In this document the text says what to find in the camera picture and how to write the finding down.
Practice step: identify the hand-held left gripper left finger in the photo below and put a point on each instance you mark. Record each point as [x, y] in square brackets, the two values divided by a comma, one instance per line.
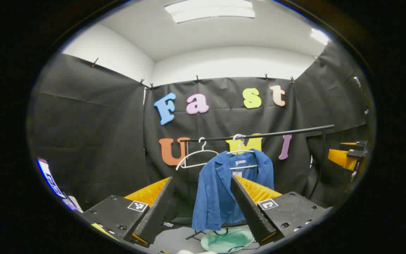
[155, 211]

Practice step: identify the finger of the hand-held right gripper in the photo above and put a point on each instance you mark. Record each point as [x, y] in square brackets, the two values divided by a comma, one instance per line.
[344, 158]
[361, 145]

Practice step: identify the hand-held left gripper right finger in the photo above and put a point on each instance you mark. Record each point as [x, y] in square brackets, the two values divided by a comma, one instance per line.
[250, 211]

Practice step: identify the green laundry hamper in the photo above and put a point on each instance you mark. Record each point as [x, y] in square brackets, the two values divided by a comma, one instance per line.
[231, 240]

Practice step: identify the black clothes rack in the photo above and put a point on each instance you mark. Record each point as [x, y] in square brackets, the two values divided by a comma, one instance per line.
[287, 133]

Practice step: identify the black backdrop cloth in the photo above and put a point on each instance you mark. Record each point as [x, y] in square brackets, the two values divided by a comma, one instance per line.
[100, 123]

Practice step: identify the small ceiling light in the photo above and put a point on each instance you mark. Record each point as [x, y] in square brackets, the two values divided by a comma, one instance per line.
[319, 36]

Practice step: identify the large ceiling light panel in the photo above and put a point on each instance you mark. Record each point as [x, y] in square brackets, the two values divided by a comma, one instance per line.
[210, 10]

